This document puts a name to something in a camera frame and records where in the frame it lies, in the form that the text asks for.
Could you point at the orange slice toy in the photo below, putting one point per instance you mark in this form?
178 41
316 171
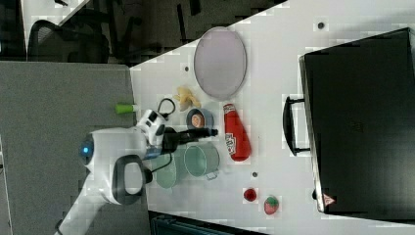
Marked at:
198 121

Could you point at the blue bowl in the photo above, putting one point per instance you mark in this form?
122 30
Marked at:
209 120

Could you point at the green cup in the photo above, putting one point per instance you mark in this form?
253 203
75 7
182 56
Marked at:
202 160

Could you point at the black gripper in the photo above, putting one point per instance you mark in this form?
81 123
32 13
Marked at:
172 139

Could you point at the black office chair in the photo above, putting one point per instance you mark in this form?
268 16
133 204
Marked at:
69 43

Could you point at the green capped bottle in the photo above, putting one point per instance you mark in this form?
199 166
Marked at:
126 108

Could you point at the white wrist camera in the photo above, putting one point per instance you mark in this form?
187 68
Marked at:
152 125

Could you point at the yellow plush banana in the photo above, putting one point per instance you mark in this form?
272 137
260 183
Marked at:
186 99

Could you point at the round purple plate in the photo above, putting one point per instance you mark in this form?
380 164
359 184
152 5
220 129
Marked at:
220 63

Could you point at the green oval strainer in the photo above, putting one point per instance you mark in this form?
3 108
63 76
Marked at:
169 169

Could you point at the plush strawberry with green top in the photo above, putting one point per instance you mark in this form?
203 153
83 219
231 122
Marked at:
271 205

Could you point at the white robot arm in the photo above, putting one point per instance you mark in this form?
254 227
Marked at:
116 175

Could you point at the black toaster oven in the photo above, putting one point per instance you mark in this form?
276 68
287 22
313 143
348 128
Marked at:
359 108

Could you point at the red plush ketchup bottle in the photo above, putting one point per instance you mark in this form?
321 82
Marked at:
236 138

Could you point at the small red plush fruit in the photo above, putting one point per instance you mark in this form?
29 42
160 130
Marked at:
250 195

